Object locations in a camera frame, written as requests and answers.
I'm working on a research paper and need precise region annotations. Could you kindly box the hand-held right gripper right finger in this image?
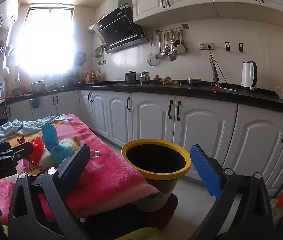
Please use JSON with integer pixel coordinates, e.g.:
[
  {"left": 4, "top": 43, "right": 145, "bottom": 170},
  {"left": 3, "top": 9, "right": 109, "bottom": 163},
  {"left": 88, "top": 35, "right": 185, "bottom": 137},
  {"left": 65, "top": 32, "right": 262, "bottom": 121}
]
[{"left": 190, "top": 144, "right": 275, "bottom": 240}]

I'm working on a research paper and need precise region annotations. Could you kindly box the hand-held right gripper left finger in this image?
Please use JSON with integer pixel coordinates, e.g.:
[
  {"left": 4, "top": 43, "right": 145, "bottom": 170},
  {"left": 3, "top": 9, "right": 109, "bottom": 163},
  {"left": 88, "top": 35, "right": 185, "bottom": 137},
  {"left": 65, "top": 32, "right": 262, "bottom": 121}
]
[{"left": 8, "top": 143, "right": 92, "bottom": 240}]

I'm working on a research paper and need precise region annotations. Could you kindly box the red plastic wrapper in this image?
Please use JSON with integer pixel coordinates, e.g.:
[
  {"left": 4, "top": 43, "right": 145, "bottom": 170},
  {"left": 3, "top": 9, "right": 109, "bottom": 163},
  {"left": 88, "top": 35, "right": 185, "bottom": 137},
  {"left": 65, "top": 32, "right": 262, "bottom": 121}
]
[{"left": 26, "top": 137, "right": 44, "bottom": 163}]

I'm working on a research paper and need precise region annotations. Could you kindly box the pale green knitted item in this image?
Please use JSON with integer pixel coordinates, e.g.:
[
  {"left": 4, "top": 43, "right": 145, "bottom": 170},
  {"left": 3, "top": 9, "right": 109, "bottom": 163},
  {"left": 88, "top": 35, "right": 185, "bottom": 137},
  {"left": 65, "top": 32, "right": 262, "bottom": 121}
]
[{"left": 40, "top": 138, "right": 77, "bottom": 168}]

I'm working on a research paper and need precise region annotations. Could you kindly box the blue knitted item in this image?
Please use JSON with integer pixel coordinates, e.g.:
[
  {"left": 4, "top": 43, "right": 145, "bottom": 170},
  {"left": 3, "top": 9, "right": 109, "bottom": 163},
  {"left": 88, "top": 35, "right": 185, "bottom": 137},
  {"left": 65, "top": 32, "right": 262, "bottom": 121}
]
[{"left": 41, "top": 124, "right": 73, "bottom": 167}]

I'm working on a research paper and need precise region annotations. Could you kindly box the yellow rimmed white bin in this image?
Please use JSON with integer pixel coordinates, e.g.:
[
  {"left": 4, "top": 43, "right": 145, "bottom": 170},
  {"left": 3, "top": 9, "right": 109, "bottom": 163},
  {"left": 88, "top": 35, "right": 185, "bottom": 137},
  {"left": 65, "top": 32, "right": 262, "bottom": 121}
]
[{"left": 121, "top": 139, "right": 192, "bottom": 212}]

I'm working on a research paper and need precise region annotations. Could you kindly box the yellow red snack wrapper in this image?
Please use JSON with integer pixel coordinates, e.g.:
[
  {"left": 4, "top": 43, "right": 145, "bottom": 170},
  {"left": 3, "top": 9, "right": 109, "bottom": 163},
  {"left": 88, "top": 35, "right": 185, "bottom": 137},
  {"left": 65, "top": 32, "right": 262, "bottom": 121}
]
[{"left": 23, "top": 159, "right": 45, "bottom": 175}]

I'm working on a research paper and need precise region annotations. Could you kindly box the light blue cloth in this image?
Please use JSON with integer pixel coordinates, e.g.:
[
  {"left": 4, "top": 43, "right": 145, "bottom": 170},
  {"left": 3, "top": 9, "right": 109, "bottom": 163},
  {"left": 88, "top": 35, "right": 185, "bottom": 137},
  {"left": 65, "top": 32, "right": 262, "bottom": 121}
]
[{"left": 0, "top": 114, "right": 73, "bottom": 147}]

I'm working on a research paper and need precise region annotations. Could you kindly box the pink printed blanket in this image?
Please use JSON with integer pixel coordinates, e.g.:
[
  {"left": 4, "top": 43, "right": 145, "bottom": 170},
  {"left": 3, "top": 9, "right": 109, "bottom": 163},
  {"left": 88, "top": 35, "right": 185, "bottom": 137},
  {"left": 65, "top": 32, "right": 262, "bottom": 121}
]
[{"left": 0, "top": 114, "right": 162, "bottom": 228}]

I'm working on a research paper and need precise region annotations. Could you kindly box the blue hanging basket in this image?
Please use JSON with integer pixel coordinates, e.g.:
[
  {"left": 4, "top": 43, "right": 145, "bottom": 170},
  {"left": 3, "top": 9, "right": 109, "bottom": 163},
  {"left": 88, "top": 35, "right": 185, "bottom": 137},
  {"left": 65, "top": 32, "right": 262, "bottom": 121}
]
[{"left": 29, "top": 97, "right": 41, "bottom": 109}]

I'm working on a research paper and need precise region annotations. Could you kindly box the white base cabinet unit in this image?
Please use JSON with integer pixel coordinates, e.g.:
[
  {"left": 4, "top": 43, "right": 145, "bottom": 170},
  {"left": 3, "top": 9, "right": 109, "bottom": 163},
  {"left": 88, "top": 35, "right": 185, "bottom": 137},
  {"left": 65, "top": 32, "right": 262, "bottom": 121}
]
[{"left": 5, "top": 89, "right": 283, "bottom": 198}]

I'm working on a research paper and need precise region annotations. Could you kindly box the steel cooking pot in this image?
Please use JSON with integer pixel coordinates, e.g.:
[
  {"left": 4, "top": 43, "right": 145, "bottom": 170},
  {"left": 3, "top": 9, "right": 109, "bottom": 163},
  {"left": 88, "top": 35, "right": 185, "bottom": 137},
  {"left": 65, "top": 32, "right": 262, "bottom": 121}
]
[{"left": 31, "top": 80, "right": 46, "bottom": 94}]

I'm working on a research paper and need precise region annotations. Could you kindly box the dark cloth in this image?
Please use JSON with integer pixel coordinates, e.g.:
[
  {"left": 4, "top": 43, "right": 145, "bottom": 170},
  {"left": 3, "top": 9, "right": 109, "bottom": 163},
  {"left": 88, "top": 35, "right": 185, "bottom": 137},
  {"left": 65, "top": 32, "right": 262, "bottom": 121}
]
[{"left": 84, "top": 204, "right": 153, "bottom": 240}]

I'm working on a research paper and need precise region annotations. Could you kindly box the group of condiment bottles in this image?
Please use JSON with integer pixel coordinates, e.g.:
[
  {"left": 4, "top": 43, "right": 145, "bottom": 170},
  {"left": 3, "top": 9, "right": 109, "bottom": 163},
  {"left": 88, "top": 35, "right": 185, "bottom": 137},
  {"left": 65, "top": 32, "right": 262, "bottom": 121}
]
[{"left": 85, "top": 69, "right": 102, "bottom": 83}]

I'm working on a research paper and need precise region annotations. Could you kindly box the brown dried food pile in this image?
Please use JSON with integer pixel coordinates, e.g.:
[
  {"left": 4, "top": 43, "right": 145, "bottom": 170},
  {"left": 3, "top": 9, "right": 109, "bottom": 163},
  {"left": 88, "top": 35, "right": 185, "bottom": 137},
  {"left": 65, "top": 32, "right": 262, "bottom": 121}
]
[{"left": 153, "top": 75, "right": 180, "bottom": 85}]

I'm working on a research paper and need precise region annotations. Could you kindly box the dark green pot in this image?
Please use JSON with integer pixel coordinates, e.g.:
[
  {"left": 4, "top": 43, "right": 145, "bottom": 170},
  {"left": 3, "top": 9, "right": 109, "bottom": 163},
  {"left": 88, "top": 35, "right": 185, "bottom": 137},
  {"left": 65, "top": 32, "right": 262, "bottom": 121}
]
[{"left": 125, "top": 70, "right": 137, "bottom": 84}]

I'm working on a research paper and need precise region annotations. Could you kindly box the white electric kettle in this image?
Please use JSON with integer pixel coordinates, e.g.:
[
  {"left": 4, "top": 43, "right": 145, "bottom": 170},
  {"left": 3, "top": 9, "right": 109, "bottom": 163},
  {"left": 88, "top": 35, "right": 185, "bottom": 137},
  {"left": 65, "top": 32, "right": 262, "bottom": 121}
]
[{"left": 240, "top": 61, "right": 258, "bottom": 90}]

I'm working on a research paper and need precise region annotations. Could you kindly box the smartphone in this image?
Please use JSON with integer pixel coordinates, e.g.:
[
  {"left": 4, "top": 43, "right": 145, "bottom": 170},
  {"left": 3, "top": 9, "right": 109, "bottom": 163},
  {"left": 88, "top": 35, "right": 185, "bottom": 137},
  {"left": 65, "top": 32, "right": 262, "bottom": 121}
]
[{"left": 209, "top": 55, "right": 219, "bottom": 80}]

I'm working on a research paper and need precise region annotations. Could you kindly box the bright window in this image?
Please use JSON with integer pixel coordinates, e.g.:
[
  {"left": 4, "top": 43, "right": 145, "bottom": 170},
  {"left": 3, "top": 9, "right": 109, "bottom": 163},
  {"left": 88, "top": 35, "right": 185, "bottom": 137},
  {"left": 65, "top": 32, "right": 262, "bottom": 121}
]
[{"left": 19, "top": 4, "right": 78, "bottom": 77}]

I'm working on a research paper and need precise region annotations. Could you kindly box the large steel ladle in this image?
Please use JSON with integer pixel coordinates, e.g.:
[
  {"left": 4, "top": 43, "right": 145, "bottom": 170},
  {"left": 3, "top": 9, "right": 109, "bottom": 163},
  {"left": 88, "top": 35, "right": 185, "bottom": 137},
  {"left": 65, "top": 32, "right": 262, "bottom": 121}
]
[{"left": 167, "top": 32, "right": 177, "bottom": 61}]

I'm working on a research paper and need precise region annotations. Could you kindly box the green spatula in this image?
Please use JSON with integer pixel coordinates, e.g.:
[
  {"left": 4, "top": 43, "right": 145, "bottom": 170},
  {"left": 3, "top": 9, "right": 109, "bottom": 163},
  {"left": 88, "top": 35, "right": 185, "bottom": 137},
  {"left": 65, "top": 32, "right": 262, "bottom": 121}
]
[{"left": 177, "top": 30, "right": 188, "bottom": 54}]

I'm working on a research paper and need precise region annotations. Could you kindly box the small steel ladle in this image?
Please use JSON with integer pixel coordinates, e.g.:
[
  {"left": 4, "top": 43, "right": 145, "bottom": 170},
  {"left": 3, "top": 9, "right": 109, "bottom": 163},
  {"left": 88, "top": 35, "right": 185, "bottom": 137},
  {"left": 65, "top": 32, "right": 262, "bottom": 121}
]
[{"left": 155, "top": 34, "right": 163, "bottom": 59}]

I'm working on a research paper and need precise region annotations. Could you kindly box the black range hood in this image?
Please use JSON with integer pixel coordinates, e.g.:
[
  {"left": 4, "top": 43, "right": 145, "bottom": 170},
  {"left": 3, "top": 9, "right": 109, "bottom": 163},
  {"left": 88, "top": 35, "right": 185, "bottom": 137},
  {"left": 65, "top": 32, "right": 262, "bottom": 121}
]
[{"left": 91, "top": 0, "right": 149, "bottom": 54}]

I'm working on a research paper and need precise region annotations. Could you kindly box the black charging cable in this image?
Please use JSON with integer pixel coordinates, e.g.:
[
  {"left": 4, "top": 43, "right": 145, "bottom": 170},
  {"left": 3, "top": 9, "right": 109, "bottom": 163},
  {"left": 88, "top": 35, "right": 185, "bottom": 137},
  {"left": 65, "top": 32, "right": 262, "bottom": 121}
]
[{"left": 208, "top": 47, "right": 232, "bottom": 90}]

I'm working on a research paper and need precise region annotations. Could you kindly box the wire mesh strainer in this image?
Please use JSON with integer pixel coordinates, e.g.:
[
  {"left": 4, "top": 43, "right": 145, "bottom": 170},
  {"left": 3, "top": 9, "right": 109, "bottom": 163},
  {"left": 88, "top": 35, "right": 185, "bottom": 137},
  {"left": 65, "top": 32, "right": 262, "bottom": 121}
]
[{"left": 146, "top": 35, "right": 157, "bottom": 67}]

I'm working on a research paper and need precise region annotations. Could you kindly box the utensil rail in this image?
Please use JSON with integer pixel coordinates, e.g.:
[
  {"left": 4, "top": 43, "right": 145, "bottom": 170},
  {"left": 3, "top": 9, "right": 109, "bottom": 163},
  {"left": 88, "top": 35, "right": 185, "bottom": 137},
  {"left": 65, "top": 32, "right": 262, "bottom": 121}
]
[{"left": 156, "top": 24, "right": 189, "bottom": 34}]

